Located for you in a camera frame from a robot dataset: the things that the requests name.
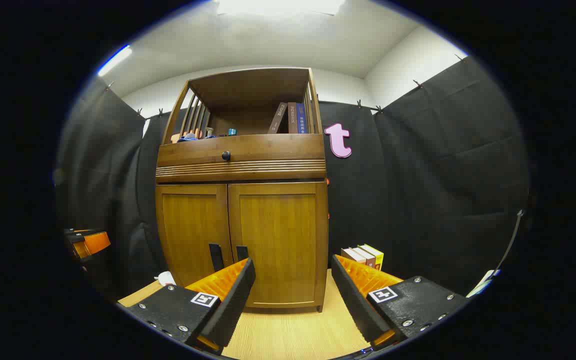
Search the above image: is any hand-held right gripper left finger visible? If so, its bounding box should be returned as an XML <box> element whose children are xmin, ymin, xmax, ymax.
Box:
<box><xmin>118</xmin><ymin>257</ymin><xmax>257</xmax><ymax>356</ymax></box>

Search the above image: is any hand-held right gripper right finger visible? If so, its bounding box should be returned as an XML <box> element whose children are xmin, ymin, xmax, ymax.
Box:
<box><xmin>331</xmin><ymin>254</ymin><xmax>469</xmax><ymax>351</ymax></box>

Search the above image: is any wooden shoe cabinet door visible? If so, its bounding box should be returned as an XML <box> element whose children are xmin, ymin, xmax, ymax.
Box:
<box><xmin>228</xmin><ymin>182</ymin><xmax>329</xmax><ymax>308</ymax></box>
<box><xmin>156</xmin><ymin>184</ymin><xmax>233</xmax><ymax>288</ymax></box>

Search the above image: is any wooden double-door shoe cabinet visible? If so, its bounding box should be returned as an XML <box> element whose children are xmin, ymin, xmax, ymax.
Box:
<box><xmin>155</xmin><ymin>67</ymin><xmax>330</xmax><ymax>313</ymax></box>

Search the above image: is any beige book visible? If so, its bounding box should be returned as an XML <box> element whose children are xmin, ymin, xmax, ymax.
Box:
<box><xmin>341</xmin><ymin>247</ymin><xmax>367</xmax><ymax>266</ymax></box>

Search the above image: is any reddish brown book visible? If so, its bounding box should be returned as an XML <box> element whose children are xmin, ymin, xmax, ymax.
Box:
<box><xmin>350</xmin><ymin>246</ymin><xmax>376</xmax><ymax>268</ymax></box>

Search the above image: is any yellow book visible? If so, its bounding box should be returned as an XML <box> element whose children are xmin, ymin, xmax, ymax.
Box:
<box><xmin>358</xmin><ymin>244</ymin><xmax>385</xmax><ymax>271</ymax></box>

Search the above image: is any wooden drawer with black knob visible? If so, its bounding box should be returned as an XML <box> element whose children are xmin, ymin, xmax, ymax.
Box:
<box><xmin>157</xmin><ymin>134</ymin><xmax>327</xmax><ymax>168</ymax></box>

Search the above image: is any blue book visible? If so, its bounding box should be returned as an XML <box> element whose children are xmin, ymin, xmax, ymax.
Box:
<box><xmin>296</xmin><ymin>103</ymin><xmax>310</xmax><ymax>134</ymax></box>

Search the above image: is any ceiling panel light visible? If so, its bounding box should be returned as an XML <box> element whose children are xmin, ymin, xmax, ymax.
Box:
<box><xmin>215</xmin><ymin>0</ymin><xmax>346</xmax><ymax>17</ymax></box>

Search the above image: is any thin black cable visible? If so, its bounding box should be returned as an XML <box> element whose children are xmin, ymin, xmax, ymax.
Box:
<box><xmin>488</xmin><ymin>210</ymin><xmax>525</xmax><ymax>281</ymax></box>

